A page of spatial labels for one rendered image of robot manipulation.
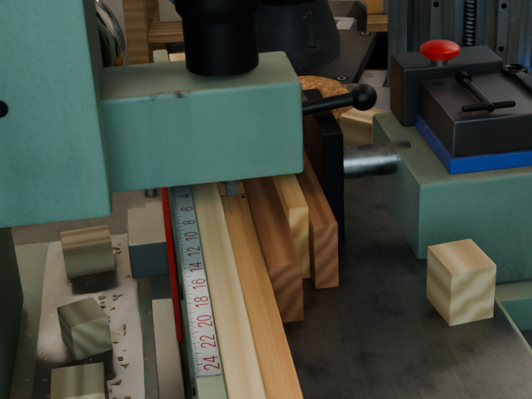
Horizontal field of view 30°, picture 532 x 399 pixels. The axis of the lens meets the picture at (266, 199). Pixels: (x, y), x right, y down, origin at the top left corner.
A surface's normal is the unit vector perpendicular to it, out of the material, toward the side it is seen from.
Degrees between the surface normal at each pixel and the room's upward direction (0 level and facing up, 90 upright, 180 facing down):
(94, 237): 0
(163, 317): 0
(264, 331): 0
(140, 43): 90
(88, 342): 90
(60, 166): 90
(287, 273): 90
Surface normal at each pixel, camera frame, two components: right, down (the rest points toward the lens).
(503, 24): -0.25, 0.45
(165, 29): -0.05, -0.89
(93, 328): 0.48, 0.37
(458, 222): 0.15, 0.44
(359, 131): -0.63, 0.38
